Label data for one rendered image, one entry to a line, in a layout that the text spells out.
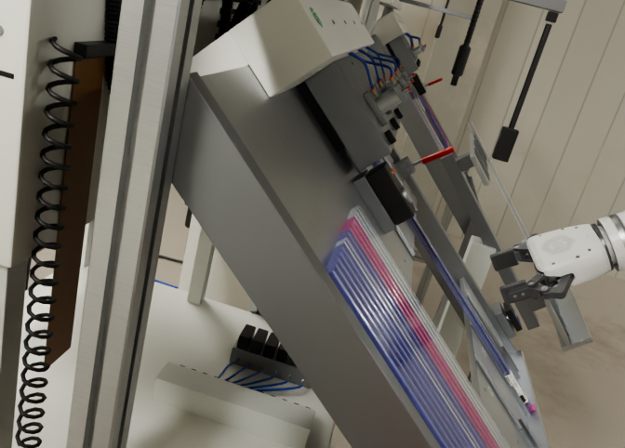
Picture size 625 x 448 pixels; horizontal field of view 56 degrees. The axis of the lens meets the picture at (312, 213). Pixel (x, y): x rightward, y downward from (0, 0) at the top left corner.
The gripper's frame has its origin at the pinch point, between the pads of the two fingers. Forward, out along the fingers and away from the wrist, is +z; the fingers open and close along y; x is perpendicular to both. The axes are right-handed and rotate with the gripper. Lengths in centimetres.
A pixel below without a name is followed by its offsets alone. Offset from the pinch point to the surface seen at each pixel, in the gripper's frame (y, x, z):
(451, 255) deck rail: -18.5, 4.6, 8.1
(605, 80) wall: -299, 93, -91
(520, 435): 16.2, 16.5, 5.4
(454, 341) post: -40, 43, 18
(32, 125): 38, -55, 29
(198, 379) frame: 11, -6, 50
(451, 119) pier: -279, 73, 3
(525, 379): -3.9, 25.8, 3.0
